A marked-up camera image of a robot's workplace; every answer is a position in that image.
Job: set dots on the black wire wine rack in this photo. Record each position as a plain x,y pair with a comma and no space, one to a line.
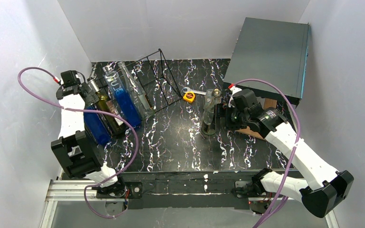
155,84

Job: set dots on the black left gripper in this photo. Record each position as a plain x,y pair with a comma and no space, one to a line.
86,90

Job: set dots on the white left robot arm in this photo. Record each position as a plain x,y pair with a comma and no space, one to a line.
81,131

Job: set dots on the clear bottle with gold rim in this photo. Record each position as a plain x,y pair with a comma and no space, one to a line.
212,97

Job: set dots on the dark green wine bottle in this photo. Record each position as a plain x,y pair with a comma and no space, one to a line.
115,128

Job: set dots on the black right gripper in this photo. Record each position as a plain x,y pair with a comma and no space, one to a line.
228,114

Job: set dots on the grey metal box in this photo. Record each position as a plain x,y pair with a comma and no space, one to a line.
272,51

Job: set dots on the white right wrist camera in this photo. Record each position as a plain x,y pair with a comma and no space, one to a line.
233,90

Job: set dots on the clear glass bottle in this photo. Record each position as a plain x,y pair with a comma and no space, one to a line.
137,93

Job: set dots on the blue bottle with silver cap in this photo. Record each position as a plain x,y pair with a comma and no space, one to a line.
96,127

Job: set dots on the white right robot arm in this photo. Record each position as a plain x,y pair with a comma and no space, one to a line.
322,187

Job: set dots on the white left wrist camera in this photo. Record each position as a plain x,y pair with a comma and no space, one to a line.
57,80

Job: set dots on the blue square glass bottle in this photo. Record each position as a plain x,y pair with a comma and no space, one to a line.
121,96

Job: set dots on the steel combination wrench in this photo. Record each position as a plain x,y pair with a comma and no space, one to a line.
187,89

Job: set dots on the yellow tape measure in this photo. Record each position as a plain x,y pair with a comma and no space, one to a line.
189,97

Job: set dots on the aluminium frame rail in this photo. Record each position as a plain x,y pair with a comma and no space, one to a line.
61,189

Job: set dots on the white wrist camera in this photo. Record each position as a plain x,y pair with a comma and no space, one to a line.
57,80
233,90

